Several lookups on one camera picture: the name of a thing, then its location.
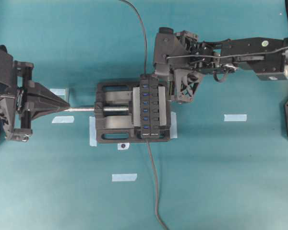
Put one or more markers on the taped coin marker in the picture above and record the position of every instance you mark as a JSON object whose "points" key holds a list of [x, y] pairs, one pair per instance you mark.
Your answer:
{"points": [[123, 146]]}

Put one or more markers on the blue tape piece upper left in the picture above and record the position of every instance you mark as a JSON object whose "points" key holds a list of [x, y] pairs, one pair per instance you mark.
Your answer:
{"points": [[62, 93]]}

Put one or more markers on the blue tape under vise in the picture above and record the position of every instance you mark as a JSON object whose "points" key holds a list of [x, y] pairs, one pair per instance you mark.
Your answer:
{"points": [[173, 128], [92, 131]]}

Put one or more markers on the silver threaded vise screw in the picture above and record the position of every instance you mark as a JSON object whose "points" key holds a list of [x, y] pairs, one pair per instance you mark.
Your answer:
{"points": [[92, 109]]}

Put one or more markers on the blue tape under vise right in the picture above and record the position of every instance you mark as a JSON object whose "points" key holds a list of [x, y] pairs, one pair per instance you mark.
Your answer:
{"points": [[173, 128]]}

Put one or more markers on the blue tape strip bottom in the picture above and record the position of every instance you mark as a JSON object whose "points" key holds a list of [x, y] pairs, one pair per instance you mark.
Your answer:
{"points": [[124, 177]]}

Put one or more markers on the black multiport USB hub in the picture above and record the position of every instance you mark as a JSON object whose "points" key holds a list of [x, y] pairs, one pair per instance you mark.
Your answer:
{"points": [[149, 105]]}

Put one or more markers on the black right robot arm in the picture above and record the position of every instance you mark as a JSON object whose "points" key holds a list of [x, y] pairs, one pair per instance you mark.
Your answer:
{"points": [[264, 56]]}

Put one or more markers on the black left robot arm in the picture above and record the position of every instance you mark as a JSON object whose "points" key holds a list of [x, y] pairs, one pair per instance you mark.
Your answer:
{"points": [[7, 88]]}

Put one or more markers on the blue tape strip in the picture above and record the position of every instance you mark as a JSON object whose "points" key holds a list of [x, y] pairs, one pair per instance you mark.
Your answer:
{"points": [[124, 177], [63, 119], [235, 117]]}

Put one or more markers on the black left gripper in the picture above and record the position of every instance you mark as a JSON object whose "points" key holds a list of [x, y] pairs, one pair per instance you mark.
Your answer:
{"points": [[42, 102]]}

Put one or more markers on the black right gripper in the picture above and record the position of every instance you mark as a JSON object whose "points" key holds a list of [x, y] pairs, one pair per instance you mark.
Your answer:
{"points": [[181, 50]]}

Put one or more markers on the blue tape strip right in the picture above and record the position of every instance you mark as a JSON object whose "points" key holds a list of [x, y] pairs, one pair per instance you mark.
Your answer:
{"points": [[235, 117]]}

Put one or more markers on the blue tape under vise left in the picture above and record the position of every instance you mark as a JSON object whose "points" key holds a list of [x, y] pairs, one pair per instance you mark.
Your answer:
{"points": [[92, 131]]}

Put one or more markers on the blue tape strip left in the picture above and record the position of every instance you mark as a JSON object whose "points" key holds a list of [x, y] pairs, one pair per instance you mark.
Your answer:
{"points": [[63, 119]]}

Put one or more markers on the black 3D-printed vise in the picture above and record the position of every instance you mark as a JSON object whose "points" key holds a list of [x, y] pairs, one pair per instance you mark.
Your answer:
{"points": [[119, 127]]}

